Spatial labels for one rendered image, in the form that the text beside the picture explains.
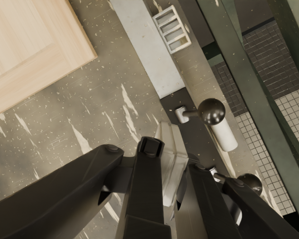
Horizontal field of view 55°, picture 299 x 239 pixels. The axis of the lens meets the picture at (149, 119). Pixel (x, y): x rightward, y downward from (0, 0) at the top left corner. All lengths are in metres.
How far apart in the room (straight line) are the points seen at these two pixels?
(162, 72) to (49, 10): 0.24
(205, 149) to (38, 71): 0.35
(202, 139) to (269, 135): 0.17
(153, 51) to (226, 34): 0.16
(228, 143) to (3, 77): 0.45
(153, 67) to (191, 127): 0.12
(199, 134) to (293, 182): 0.25
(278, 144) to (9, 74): 0.55
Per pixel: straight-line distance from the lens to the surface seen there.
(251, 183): 0.42
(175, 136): 0.18
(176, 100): 0.49
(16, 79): 0.64
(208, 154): 0.51
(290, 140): 1.36
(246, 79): 0.59
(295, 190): 0.67
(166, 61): 0.50
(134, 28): 0.51
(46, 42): 0.60
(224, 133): 0.53
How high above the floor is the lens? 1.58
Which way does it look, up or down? 23 degrees down
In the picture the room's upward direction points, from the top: 161 degrees clockwise
